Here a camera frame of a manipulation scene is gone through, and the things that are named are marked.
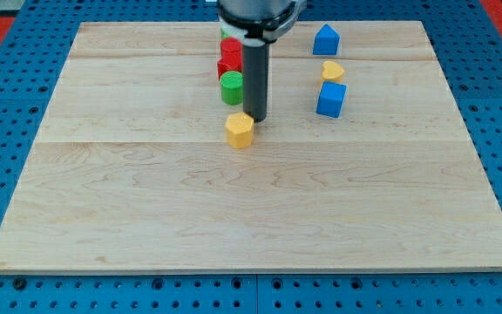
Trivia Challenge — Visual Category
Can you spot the green block behind arm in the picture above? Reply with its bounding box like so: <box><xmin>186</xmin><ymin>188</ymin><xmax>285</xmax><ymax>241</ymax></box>
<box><xmin>220</xmin><ymin>29</ymin><xmax>229</xmax><ymax>39</ymax></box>

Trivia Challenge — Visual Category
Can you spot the blue cube block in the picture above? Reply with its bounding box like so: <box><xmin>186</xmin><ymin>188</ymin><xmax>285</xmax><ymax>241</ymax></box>
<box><xmin>315</xmin><ymin>81</ymin><xmax>348</xmax><ymax>118</ymax></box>

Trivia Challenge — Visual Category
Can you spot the yellow heart block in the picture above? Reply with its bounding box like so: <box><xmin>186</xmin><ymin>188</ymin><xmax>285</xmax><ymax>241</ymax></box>
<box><xmin>321</xmin><ymin>61</ymin><xmax>345</xmax><ymax>84</ymax></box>

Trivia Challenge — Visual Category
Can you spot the yellow hexagon block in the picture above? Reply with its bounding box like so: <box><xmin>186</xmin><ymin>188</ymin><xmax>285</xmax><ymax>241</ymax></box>
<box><xmin>225</xmin><ymin>112</ymin><xmax>254</xmax><ymax>149</ymax></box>

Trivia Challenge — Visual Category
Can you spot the green cylinder block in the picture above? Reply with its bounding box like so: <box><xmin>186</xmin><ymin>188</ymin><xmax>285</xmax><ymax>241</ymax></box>
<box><xmin>220</xmin><ymin>71</ymin><xmax>243</xmax><ymax>106</ymax></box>

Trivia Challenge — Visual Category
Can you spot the red star block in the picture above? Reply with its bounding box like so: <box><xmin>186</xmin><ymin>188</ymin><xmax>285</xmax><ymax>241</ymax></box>
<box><xmin>217</xmin><ymin>58</ymin><xmax>242</xmax><ymax>79</ymax></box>

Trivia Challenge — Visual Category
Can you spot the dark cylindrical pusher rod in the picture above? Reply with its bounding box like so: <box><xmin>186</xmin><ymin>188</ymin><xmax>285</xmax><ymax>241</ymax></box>
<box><xmin>242</xmin><ymin>44</ymin><xmax>269</xmax><ymax>123</ymax></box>

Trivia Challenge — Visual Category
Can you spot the red cylinder block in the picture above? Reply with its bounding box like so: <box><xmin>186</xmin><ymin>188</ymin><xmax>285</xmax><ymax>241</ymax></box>
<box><xmin>220</xmin><ymin>37</ymin><xmax>242</xmax><ymax>63</ymax></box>

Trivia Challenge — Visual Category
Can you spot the wooden board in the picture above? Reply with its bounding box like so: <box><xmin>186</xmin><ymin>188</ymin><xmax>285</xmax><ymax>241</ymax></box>
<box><xmin>0</xmin><ymin>21</ymin><xmax>502</xmax><ymax>275</ymax></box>

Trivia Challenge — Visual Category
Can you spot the blue house-shaped block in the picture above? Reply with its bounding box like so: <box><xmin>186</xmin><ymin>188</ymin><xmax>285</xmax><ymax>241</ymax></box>
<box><xmin>312</xmin><ymin>24</ymin><xmax>341</xmax><ymax>56</ymax></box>

